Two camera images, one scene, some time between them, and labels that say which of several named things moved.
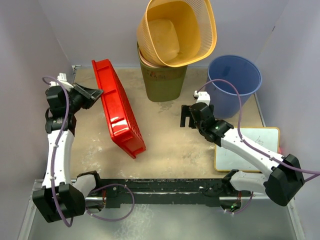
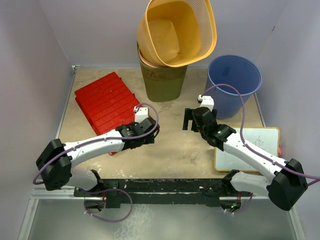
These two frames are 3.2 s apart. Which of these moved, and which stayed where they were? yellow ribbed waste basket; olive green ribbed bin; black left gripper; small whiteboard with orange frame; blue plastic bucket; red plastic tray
Moved: red plastic tray; black left gripper
Stayed: yellow ribbed waste basket; blue plastic bucket; small whiteboard with orange frame; olive green ribbed bin
